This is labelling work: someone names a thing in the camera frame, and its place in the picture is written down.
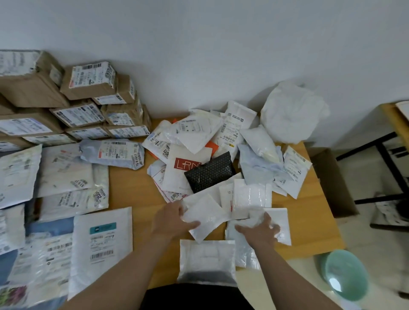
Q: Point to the person's right hand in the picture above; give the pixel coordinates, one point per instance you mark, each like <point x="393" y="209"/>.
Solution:
<point x="260" y="236"/>

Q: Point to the person's left hand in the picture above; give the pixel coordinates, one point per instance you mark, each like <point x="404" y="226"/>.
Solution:
<point x="169" y="223"/>

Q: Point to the small white padded packet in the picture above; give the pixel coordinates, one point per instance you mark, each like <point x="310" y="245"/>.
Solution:
<point x="207" y="210"/>

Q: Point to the black bubble mailer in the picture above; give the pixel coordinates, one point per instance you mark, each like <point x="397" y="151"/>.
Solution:
<point x="211" y="172"/>

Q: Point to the white mailer teal label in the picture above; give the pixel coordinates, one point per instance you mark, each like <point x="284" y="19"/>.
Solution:
<point x="102" y="242"/>

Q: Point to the light blue-grey soft parcel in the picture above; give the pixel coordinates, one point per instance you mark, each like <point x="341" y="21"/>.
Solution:
<point x="112" y="155"/>

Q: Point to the pile of white mailers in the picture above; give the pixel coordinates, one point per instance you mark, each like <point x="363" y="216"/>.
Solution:
<point x="191" y="134"/>

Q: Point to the cream mailer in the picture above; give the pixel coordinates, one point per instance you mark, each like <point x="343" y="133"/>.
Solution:
<point x="64" y="169"/>

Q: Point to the blue plastic mailer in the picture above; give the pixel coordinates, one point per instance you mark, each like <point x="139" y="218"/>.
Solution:
<point x="48" y="228"/>

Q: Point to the large white plastic bag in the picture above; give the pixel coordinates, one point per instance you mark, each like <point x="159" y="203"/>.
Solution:
<point x="294" y="111"/>

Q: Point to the tall brown box double label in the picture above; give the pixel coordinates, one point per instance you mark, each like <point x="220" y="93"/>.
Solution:
<point x="48" y="140"/>

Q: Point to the white pouch wide barcode label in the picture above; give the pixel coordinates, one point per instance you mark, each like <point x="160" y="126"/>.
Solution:
<point x="12" y="226"/>

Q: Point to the white pouch yellow framed label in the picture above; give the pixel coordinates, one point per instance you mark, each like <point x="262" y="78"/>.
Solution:
<point x="19" y="175"/>

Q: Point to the brown box white barcode label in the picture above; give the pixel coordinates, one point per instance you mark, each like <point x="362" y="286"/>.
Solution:
<point x="89" y="76"/>

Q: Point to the stack of cardboard boxes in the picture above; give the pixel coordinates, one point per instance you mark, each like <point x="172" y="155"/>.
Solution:
<point x="28" y="89"/>

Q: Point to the person's left forearm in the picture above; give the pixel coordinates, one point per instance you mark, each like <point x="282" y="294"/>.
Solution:
<point x="118" y="278"/>

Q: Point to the person's right forearm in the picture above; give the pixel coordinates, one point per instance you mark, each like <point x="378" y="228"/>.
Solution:
<point x="294" y="284"/>

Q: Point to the person's black trousers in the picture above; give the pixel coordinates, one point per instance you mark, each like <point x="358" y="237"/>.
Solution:
<point x="198" y="298"/>

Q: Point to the wooden table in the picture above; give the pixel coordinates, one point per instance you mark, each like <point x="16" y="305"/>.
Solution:
<point x="127" y="191"/>

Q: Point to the brown cardboard box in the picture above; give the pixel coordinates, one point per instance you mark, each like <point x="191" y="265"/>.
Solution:
<point x="335" y="185"/>

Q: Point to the wooden desk with black legs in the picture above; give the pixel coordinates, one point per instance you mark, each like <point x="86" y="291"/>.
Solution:
<point x="393" y="118"/>

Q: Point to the small pale desk item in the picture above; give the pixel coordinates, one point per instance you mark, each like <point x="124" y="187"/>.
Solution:
<point x="403" y="110"/>

